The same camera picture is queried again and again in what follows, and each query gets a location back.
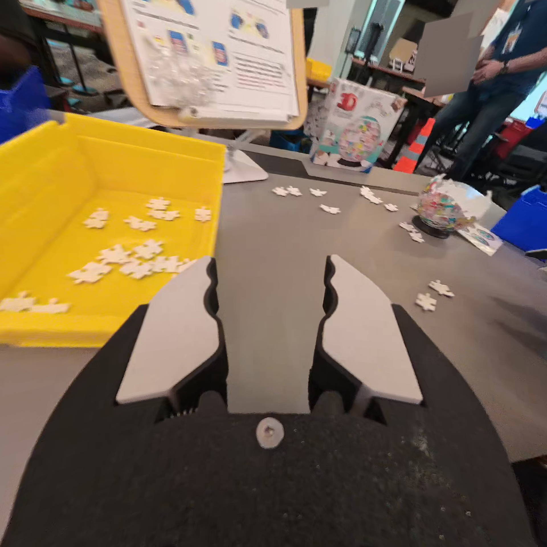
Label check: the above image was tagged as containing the colourful puzzle box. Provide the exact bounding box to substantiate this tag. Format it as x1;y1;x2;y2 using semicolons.
310;78;409;174

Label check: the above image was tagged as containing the puzzle instruction sheet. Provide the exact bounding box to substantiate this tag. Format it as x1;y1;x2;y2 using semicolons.
457;224;504;257

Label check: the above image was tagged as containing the orange traffic cone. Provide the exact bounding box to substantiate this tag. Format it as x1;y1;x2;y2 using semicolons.
392;117;436;174

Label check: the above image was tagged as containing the pile of white puzzle pieces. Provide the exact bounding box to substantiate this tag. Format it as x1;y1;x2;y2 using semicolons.
0;197;213;315

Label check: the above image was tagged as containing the blue plastic bin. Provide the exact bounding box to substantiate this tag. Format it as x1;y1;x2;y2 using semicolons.
491;185;547;254

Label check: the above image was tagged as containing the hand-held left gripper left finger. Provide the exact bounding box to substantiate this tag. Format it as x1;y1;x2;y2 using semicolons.
115;256;228;413

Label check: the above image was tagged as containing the clear plastic bag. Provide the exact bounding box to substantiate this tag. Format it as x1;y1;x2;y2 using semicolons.
145;38;214;112

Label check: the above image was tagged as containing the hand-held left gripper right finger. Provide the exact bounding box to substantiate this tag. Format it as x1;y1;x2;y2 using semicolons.
308;254;424;415

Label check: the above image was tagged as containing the wooden top table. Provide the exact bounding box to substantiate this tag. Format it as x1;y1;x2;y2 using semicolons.
350;58;445;167

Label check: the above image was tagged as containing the blue storage bin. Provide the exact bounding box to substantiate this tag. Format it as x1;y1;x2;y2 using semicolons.
0;65;52;144

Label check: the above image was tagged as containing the red plastic bin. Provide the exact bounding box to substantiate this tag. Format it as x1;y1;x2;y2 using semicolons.
496;120;535;159

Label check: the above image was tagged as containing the black ball stand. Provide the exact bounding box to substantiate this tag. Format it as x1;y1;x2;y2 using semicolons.
411;216;451;239

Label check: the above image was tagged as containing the wooden document board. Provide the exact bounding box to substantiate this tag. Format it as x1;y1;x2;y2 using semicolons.
96;0;308;131

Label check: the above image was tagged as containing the blue plastic crate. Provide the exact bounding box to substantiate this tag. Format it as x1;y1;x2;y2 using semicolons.
269;130;313;154

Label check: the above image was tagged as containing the colourful puzzle ball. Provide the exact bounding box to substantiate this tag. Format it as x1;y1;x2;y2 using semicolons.
417;173;492;233

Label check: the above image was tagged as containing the yellow plastic bin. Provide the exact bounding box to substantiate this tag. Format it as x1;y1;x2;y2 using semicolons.
0;112;227;348
305;58;333;82

